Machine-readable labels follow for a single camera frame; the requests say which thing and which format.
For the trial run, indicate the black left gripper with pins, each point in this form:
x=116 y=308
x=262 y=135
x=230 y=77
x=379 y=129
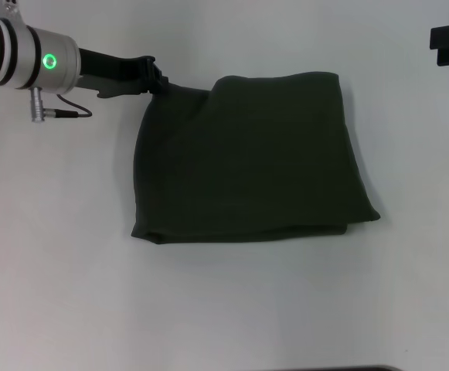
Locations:
x=112 y=73

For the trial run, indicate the dark green FREE T-shirt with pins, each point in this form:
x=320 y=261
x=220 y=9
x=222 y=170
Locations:
x=247 y=162

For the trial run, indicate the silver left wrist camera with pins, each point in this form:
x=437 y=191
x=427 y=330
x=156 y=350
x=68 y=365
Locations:
x=5 y=9

